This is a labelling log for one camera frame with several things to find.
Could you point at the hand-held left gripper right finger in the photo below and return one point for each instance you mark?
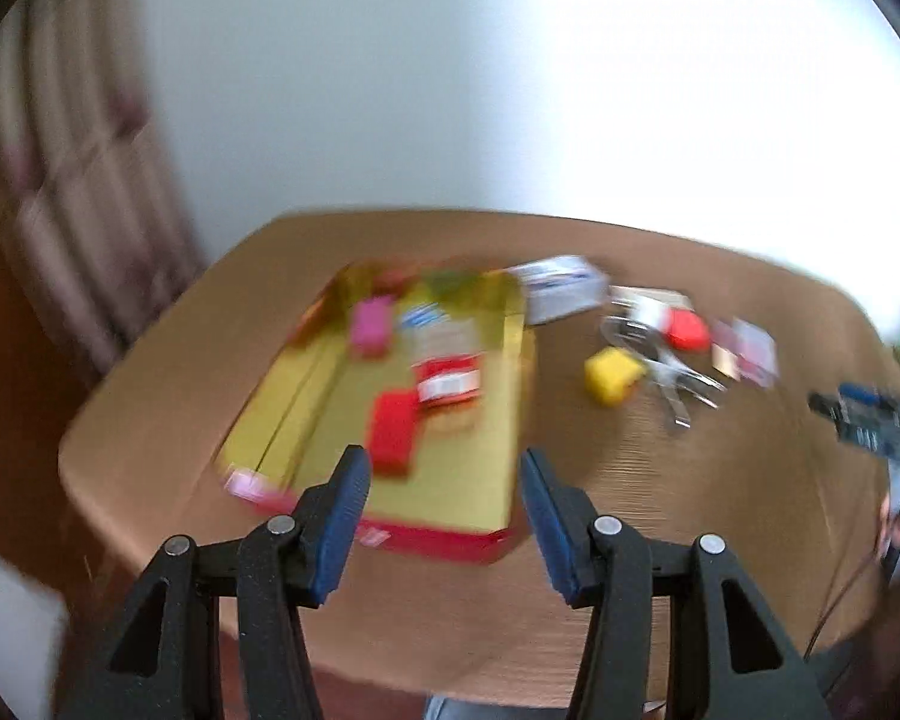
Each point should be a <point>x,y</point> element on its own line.
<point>551,532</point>

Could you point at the pink and white packet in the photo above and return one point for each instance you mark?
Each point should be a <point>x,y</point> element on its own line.
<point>750,352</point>

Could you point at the white and blue box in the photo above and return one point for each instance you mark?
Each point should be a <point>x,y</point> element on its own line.
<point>559,289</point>

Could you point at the white card box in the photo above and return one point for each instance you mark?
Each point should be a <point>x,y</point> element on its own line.
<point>645,304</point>

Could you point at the red box with gold interior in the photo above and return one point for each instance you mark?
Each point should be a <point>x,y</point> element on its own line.
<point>461,465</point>

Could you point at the pink block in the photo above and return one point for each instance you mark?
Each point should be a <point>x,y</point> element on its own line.
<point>372,326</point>

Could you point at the red rectangular block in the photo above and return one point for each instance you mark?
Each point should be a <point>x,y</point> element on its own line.
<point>394,431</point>

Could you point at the red rounded block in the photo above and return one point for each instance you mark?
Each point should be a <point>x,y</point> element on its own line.
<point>686,330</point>

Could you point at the red and white packet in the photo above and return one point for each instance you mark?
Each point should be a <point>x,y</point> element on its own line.
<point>450,382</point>

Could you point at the silver metal tool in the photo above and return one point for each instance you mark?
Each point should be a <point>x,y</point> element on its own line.
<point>671,382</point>

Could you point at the yellow block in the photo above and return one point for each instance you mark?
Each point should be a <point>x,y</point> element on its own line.
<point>613,377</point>

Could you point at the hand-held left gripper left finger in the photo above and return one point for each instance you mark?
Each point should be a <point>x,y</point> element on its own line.
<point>341,532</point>

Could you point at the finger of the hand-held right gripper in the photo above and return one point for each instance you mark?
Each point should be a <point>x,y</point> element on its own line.
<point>862,420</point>

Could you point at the blue and white card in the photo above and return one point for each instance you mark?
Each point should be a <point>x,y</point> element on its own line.
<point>420,316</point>

